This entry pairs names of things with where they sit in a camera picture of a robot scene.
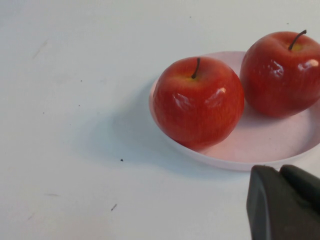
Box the pink round plate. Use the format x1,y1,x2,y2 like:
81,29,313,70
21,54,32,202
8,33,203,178
149,51,320,172

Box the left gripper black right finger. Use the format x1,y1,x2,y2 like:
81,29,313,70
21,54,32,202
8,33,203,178
278,164,320,216

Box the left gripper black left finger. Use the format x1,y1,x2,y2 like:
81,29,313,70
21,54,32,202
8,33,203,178
246,164,320,240

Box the red apple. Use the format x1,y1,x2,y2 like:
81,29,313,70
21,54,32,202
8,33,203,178
152,56,245,152
239,29,320,119

